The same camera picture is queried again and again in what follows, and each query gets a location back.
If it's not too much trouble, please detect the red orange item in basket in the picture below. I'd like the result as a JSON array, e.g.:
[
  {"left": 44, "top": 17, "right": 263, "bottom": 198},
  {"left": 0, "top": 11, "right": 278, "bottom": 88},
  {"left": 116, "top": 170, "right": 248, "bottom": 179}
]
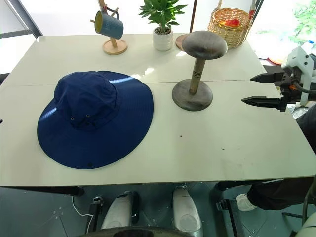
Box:
[{"left": 220, "top": 18, "right": 242, "bottom": 27}]

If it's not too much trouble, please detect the thin white floor cable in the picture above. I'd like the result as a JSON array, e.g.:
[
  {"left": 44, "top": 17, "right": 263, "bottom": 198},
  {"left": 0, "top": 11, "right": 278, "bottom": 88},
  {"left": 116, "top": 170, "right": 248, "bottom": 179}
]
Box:
[{"left": 72, "top": 194, "right": 95, "bottom": 218}]

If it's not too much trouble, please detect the dark wooden hat stand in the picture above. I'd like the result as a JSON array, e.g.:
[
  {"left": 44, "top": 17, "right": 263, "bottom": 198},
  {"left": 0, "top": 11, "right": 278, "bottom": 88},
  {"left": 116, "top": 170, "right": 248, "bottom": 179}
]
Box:
[{"left": 171, "top": 30, "right": 228, "bottom": 112}]

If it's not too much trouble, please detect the green plant in white pot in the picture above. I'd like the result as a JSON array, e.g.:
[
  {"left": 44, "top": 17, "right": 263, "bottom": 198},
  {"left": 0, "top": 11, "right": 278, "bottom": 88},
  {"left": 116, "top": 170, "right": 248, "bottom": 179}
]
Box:
[{"left": 138, "top": 0, "right": 189, "bottom": 52}]

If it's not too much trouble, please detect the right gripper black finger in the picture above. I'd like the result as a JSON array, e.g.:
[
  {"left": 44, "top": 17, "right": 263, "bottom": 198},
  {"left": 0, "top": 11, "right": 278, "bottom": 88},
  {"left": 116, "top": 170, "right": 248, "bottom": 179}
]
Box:
[
  {"left": 241, "top": 95, "right": 282, "bottom": 110},
  {"left": 249, "top": 71, "right": 286, "bottom": 84}
]

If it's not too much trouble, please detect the orange plate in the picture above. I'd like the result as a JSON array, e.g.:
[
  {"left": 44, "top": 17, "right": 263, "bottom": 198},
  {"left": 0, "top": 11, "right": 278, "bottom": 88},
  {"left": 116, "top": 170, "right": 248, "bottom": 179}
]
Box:
[{"left": 267, "top": 56, "right": 289, "bottom": 66}]

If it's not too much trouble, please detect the clear bottle with red contents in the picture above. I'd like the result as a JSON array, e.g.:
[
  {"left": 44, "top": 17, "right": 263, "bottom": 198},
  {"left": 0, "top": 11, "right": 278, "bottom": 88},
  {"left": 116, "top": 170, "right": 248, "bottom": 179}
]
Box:
[{"left": 248, "top": 0, "right": 257, "bottom": 21}]

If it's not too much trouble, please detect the silver left robot leg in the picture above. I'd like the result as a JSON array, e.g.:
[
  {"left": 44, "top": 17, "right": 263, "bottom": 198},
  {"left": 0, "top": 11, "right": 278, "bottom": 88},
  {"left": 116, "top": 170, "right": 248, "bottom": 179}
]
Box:
[{"left": 100, "top": 190, "right": 140, "bottom": 231}]

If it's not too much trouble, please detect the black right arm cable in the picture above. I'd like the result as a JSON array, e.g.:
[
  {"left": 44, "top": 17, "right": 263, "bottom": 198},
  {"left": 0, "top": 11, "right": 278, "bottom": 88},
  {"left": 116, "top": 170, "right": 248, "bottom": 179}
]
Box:
[{"left": 293, "top": 82, "right": 316, "bottom": 95}]

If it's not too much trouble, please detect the pale chair with dark frame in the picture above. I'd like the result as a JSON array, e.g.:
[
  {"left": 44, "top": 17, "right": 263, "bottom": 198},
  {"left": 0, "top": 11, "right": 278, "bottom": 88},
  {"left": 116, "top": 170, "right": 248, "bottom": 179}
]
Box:
[{"left": 281, "top": 184, "right": 316, "bottom": 237}]

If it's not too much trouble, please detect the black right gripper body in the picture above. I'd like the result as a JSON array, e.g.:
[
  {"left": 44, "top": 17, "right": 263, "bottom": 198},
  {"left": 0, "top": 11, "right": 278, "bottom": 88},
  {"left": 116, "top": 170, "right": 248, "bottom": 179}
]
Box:
[{"left": 277, "top": 69, "right": 304, "bottom": 113}]

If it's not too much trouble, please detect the blue wide-brim hat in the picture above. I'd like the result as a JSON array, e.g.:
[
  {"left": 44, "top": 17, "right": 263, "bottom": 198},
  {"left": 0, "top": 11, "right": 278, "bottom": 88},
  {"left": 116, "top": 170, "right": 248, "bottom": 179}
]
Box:
[{"left": 37, "top": 70, "right": 155, "bottom": 170}]

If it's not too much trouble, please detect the black table frame bar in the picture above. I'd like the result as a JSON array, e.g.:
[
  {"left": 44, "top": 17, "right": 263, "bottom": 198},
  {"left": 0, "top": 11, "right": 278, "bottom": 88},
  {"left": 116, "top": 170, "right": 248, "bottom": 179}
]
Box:
[
  {"left": 216, "top": 178, "right": 285, "bottom": 191},
  {"left": 0, "top": 185, "right": 85, "bottom": 198}
]

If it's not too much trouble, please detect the person's white shoe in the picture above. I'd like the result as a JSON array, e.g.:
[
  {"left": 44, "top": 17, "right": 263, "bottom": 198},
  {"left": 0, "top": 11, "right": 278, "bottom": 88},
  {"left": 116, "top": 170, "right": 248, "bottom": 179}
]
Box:
[{"left": 235, "top": 193, "right": 258, "bottom": 212}]

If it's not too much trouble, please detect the light wooden mug tree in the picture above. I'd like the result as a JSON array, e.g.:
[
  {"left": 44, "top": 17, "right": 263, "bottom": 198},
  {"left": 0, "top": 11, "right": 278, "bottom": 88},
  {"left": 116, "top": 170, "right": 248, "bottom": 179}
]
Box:
[{"left": 89, "top": 0, "right": 129, "bottom": 55}]

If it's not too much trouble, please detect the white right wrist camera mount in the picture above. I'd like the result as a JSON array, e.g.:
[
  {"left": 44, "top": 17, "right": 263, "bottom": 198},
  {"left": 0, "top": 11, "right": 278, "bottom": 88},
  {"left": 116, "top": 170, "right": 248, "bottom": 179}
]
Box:
[{"left": 281, "top": 45, "right": 316, "bottom": 106}]

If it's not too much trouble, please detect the silver right robot leg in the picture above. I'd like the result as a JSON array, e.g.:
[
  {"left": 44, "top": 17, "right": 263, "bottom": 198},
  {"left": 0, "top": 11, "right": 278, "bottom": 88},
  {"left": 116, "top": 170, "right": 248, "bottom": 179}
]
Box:
[{"left": 171, "top": 186, "right": 205, "bottom": 237}]

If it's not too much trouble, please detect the woven wicker basket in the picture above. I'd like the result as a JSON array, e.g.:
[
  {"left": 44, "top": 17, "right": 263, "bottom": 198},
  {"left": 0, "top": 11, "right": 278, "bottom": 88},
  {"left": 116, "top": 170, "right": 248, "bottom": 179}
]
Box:
[{"left": 207, "top": 0, "right": 254, "bottom": 50}]

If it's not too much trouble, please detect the round brown base with pole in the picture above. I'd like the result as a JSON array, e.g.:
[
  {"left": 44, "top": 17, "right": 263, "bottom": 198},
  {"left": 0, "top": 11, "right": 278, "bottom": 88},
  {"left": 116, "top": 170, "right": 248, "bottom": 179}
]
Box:
[{"left": 175, "top": 0, "right": 198, "bottom": 51}]

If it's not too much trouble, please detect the silver robot leg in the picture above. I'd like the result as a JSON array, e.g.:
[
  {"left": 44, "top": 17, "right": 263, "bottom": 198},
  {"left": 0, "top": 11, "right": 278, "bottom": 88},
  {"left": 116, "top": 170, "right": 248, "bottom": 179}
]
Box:
[
  {"left": 100, "top": 190, "right": 140, "bottom": 231},
  {"left": 171, "top": 186, "right": 205, "bottom": 237}
]

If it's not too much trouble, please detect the black floor clamp bracket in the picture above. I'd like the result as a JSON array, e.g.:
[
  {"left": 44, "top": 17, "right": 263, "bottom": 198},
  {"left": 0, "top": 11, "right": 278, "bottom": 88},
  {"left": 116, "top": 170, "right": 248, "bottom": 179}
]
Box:
[
  {"left": 215, "top": 199, "right": 239, "bottom": 237},
  {"left": 85, "top": 194, "right": 104, "bottom": 234}
]

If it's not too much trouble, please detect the blue mug with yellow inside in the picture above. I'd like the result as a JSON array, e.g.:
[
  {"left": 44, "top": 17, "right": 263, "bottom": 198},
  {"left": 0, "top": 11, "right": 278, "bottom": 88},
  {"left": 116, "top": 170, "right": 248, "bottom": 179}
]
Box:
[{"left": 94, "top": 10, "right": 124, "bottom": 40}]

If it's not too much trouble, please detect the person's dark trousered leg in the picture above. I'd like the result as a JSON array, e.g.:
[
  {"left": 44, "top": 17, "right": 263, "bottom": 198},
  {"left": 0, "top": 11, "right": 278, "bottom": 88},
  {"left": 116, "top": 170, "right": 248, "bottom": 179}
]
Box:
[{"left": 246, "top": 104, "right": 316, "bottom": 211}]

